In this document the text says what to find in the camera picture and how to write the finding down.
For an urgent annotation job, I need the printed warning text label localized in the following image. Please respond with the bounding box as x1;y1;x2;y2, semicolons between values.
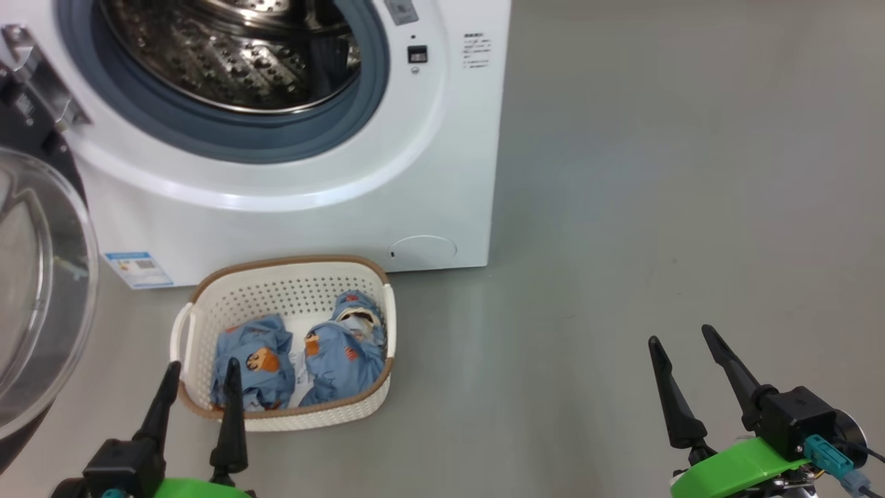
462;31;493;70

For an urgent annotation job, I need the round white filter cover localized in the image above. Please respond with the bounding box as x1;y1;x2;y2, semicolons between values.
389;235;458;265

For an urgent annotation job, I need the metal door hinge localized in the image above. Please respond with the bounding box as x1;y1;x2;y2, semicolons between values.
0;24;94;132

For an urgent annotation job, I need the blue energy label sticker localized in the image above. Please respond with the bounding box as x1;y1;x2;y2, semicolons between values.
104;250;175;290

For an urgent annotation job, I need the round washing machine door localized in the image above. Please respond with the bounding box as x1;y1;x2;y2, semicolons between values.
0;66;101;478

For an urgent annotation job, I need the blue cartoon print garment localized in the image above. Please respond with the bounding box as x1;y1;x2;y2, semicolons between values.
211;313;297;412

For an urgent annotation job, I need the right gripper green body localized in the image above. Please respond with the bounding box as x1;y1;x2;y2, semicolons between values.
669;437;825;498

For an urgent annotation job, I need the grey rubber door gasket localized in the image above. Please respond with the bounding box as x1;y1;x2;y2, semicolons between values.
55;0;390;165

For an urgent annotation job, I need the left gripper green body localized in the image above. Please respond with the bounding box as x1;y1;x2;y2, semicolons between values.
153;477;255;498

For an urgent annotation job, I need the perforated steel washer drum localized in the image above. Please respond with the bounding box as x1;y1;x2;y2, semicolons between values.
97;0;364;115

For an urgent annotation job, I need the paper label inside basket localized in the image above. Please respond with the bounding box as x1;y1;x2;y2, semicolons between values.
289;349;310;405

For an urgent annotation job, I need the white front-load washing machine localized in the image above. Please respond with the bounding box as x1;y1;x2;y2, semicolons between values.
0;0;512;290

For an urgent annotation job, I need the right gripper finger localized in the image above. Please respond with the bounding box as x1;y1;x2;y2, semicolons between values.
648;335;716;465
701;324;779;433

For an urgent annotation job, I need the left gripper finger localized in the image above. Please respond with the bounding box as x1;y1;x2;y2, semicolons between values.
209;357;250;485
131;360;182;452

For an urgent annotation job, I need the blue garment with beige collar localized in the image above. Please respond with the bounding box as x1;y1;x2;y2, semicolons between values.
297;289;388;407

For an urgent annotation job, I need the cream perforated laundry basket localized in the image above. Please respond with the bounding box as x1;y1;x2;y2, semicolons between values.
169;255;397;433

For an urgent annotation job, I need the grey rectangular sticker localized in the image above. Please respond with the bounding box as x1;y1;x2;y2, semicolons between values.
384;0;420;26

